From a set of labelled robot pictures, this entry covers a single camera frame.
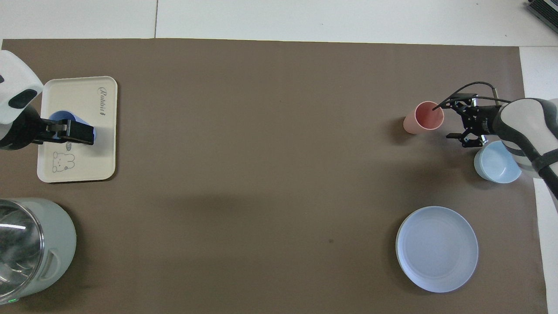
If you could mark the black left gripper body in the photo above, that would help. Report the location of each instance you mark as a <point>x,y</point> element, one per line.
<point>22,128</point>

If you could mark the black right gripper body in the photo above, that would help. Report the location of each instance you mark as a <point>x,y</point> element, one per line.
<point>481,122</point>

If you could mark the blue ribbed cup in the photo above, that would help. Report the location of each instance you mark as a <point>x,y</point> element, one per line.
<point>61,116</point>

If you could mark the pink cup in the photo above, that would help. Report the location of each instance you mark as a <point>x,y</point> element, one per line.
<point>425,120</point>

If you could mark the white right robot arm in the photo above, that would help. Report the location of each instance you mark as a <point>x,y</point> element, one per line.
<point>527,122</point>

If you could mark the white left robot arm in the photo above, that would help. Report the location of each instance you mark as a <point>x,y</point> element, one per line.
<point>13,74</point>

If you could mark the cream rabbit print tray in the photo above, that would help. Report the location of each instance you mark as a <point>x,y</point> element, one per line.
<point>83,161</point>

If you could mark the light blue bowl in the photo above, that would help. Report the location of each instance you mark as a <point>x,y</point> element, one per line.
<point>497,165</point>

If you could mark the pale green electric pot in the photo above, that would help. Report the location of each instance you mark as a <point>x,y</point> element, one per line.
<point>61,244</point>

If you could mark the pale blue plate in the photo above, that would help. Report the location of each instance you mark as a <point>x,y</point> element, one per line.
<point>436,248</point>

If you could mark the grey ribbed device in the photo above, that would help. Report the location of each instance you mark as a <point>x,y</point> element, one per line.
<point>545,11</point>

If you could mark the brown table mat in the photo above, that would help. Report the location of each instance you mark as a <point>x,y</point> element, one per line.
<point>261,152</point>

